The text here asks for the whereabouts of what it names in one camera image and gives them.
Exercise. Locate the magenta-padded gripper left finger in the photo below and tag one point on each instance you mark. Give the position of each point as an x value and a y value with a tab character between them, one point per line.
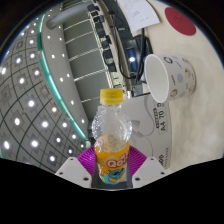
75	168

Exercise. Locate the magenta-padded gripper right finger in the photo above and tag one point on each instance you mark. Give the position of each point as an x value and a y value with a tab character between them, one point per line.
146	168

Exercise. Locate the yellow-capped orange-label drink bottle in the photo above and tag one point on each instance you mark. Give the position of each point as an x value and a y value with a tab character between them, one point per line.
111	133

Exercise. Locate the group of ceiling lights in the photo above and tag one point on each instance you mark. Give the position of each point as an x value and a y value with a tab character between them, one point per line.
30	103

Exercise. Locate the white printed paper cup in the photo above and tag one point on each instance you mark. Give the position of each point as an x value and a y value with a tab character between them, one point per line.
173	78

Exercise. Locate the row of black office chairs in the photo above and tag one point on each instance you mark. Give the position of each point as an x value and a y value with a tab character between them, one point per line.
106	50

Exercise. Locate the long curved conference desk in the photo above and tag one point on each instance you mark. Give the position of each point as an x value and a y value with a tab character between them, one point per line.
121	31

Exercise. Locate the flat round red coaster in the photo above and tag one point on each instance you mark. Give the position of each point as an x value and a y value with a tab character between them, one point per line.
180	21

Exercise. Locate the white printed paper sheet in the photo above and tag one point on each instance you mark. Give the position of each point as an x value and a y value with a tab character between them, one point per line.
138	13

